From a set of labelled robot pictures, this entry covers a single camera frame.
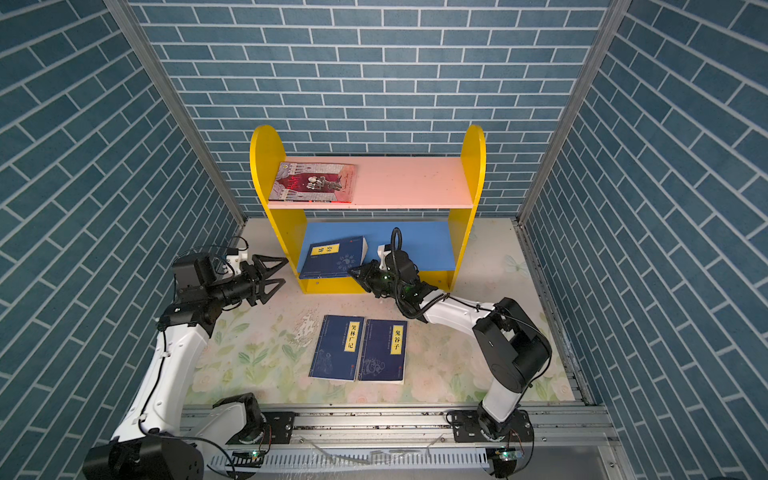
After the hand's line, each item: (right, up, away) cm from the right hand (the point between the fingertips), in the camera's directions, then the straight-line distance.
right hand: (344, 268), depth 81 cm
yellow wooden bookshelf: (+27, +5, +14) cm, 31 cm away
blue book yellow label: (-4, +2, +7) cm, 9 cm away
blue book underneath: (+11, -24, +4) cm, 27 cm away
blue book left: (-2, -24, +4) cm, 24 cm away
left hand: (-13, 0, -8) cm, 15 cm away
